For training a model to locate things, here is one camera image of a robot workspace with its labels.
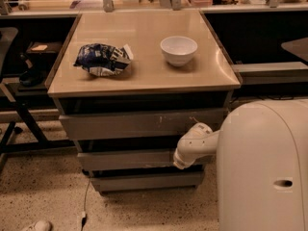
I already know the dark box with note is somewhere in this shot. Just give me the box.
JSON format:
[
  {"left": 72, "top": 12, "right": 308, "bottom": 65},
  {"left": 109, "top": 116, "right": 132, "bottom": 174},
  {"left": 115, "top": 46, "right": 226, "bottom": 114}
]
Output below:
[{"left": 26, "top": 41, "right": 63, "bottom": 60}]

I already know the white shoe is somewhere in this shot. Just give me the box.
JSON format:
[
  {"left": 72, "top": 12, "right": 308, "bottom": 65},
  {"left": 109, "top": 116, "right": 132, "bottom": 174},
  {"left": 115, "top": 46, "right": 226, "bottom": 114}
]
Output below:
[{"left": 21, "top": 220, "right": 52, "bottom": 231}]

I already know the grey bottom drawer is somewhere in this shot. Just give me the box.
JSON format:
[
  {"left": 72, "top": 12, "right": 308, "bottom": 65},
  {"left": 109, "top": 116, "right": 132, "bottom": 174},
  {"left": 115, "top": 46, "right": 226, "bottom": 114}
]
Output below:
[{"left": 91, "top": 171, "right": 204, "bottom": 193}]

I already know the crumpled blue chip bag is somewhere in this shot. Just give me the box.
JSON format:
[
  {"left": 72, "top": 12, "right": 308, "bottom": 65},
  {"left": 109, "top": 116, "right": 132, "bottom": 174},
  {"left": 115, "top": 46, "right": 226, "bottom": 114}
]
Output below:
[{"left": 73, "top": 43, "right": 134, "bottom": 77}]

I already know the black bag under bench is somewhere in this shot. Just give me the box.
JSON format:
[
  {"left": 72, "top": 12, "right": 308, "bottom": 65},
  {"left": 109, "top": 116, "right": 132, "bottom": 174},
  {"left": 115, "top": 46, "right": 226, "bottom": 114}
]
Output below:
[{"left": 19, "top": 53, "right": 42, "bottom": 88}]

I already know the black floor cable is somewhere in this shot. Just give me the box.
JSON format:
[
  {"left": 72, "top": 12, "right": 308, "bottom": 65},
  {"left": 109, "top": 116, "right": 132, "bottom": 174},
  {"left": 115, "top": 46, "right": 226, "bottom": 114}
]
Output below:
[{"left": 79, "top": 175, "right": 92, "bottom": 231}]

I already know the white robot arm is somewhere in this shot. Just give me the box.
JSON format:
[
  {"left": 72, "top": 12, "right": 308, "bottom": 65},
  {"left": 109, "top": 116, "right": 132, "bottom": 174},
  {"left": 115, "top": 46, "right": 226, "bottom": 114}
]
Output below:
[{"left": 173, "top": 99, "right": 308, "bottom": 231}]

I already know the grey metal bench rail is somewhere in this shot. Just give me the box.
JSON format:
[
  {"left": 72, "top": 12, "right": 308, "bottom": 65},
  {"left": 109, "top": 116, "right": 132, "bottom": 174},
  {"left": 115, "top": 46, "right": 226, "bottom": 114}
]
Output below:
[{"left": 232, "top": 62, "right": 308, "bottom": 85}]

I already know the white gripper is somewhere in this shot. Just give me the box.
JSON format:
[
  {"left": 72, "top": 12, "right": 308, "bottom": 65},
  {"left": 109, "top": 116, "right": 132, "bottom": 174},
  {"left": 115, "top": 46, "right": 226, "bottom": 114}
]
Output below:
[{"left": 173, "top": 151, "right": 194, "bottom": 169}]

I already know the grey drawer cabinet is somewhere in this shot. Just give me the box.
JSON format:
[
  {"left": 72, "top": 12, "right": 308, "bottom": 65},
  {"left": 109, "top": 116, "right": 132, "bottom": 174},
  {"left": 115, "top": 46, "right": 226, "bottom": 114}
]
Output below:
[{"left": 44, "top": 9, "right": 244, "bottom": 178}]

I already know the grey drawer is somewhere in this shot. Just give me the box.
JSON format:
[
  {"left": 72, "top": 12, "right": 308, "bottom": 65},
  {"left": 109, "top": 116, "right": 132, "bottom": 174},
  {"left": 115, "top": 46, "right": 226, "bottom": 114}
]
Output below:
[
  {"left": 91, "top": 171, "right": 204, "bottom": 193},
  {"left": 60, "top": 108, "right": 226, "bottom": 141},
  {"left": 77, "top": 149, "right": 174, "bottom": 171}
]

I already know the white ceramic bowl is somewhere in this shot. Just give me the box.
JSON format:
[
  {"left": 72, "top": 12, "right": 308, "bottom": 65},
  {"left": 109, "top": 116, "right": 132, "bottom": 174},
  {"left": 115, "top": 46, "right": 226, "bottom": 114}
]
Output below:
[{"left": 160, "top": 36, "right": 198, "bottom": 66}]

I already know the grey top drawer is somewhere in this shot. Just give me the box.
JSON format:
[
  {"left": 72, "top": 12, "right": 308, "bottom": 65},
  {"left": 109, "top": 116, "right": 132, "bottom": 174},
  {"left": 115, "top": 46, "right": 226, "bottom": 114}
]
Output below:
[{"left": 60, "top": 108, "right": 226, "bottom": 141}]

